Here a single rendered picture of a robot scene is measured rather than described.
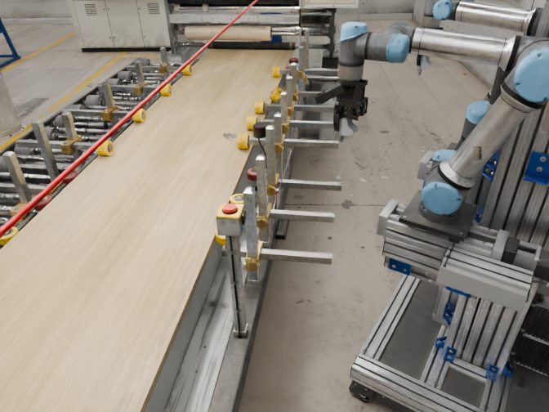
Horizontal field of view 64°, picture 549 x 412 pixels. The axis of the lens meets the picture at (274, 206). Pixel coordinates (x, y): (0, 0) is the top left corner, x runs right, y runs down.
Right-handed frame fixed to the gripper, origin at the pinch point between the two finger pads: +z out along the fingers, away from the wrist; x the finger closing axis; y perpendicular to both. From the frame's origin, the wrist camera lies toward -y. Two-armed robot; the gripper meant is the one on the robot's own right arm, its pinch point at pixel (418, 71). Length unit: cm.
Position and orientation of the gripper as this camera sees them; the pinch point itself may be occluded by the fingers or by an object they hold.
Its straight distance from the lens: 222.1
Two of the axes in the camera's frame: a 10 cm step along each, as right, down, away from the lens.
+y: 8.4, 2.8, -4.6
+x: 5.4, -4.7, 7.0
